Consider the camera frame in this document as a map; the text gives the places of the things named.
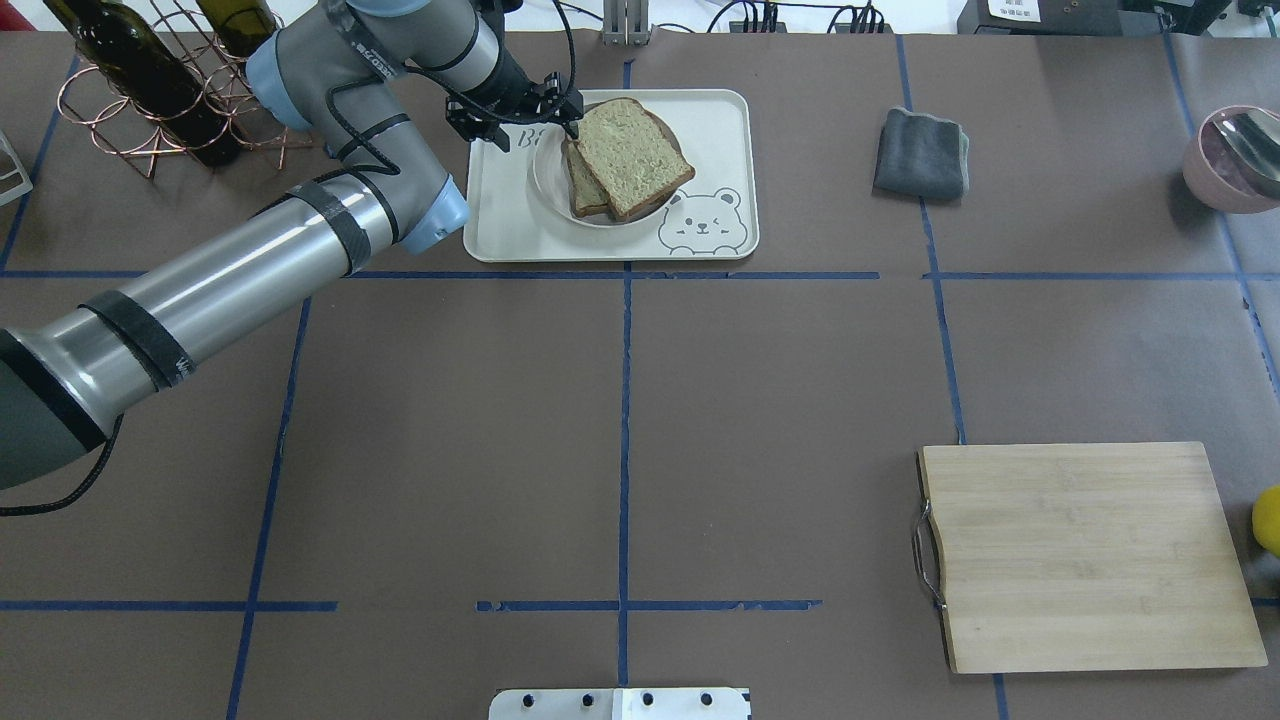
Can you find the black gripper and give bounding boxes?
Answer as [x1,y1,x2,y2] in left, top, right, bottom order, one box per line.
[460,47,585,152]

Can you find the white round plate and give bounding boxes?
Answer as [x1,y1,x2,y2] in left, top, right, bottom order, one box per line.
[531,123,684,227]

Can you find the bread slice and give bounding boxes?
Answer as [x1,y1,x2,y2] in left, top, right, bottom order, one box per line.
[562,138,614,222]
[567,97,696,222]

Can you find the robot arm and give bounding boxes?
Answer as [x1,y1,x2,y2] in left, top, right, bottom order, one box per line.
[1,1,584,488]

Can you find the cream bear serving tray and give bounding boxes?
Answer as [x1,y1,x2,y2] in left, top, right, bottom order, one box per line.
[463,88,760,263]

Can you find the dark wine bottle right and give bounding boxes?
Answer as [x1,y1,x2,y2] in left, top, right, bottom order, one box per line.
[196,0,279,60]

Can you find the dark wine bottle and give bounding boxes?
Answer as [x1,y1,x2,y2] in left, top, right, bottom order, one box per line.
[196,0,279,60]
[44,1,241,168]

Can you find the grey folded cloth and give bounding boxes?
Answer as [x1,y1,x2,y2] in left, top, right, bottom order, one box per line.
[873,106,970,201]

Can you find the dark wine bottle left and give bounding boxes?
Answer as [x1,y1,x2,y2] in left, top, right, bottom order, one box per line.
[44,1,241,168]

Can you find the black equipment on back shelf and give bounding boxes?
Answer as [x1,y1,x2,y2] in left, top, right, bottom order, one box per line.
[956,1,1234,37]

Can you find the wooden cutting board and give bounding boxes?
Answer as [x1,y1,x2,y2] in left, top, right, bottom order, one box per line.
[916,441,1268,674]

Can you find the pink bowl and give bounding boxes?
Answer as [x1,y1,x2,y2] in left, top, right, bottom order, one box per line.
[1181,105,1279,215]

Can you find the metal spoon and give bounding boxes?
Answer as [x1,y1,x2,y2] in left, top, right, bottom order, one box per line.
[1211,108,1279,200]

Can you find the yellow lemon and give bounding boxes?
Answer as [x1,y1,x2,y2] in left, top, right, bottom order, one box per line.
[1251,484,1280,557]

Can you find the black camera cable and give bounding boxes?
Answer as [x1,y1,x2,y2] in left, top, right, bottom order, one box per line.
[0,0,581,518]

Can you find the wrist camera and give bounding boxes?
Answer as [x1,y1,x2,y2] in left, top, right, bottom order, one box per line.
[531,72,582,113]

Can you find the grey metal camera post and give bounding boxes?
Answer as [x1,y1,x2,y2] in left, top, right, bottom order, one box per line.
[602,0,652,46]

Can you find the copper wire bottle rack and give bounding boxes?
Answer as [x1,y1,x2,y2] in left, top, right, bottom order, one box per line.
[58,1,315,178]

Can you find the white frame at left edge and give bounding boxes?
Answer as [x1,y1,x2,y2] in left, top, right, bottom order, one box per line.
[0,132,33,208]

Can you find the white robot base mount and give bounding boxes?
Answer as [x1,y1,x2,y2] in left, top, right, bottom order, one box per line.
[488,687,753,719]

